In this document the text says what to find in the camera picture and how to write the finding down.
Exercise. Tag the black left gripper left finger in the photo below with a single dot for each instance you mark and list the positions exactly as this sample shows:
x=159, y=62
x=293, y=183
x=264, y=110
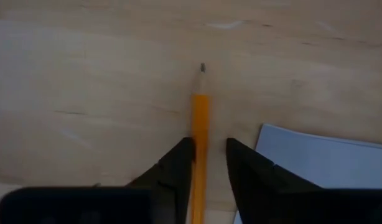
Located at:
x=172, y=174

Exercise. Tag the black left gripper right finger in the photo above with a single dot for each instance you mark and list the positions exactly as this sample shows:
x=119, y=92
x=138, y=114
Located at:
x=256, y=186

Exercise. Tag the yellow wooden pencil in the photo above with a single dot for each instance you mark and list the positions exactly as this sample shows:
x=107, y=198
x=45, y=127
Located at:
x=199, y=118

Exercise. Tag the light blue sticky note pad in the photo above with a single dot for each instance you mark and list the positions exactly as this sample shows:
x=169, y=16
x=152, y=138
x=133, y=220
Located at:
x=318, y=155

